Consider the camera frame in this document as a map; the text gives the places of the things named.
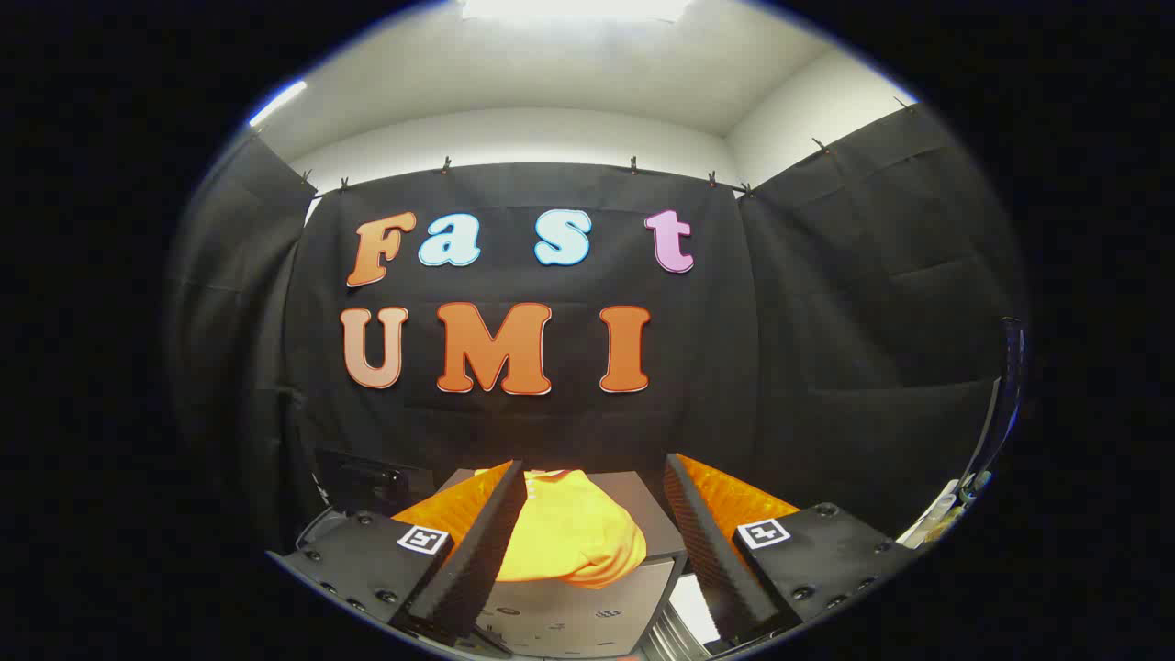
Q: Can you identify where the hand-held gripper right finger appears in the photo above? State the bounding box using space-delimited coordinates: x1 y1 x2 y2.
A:
662 453 921 645

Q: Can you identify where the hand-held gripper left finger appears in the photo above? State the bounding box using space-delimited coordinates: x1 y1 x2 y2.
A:
266 459 529 641

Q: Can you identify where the yellow polo shirt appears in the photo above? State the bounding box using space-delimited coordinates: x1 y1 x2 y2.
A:
473 468 648 589

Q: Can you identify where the washing machine glass lid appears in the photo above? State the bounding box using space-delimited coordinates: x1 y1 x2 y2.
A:
312 447 437 515

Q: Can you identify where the dark grey washing machine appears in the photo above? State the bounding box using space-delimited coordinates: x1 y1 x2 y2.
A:
292 500 368 554

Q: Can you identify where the grey cabinet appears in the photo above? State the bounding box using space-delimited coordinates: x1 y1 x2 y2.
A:
439 468 689 660

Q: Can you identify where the black backdrop cloth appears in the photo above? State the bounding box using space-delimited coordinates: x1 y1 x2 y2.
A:
165 101 1027 552

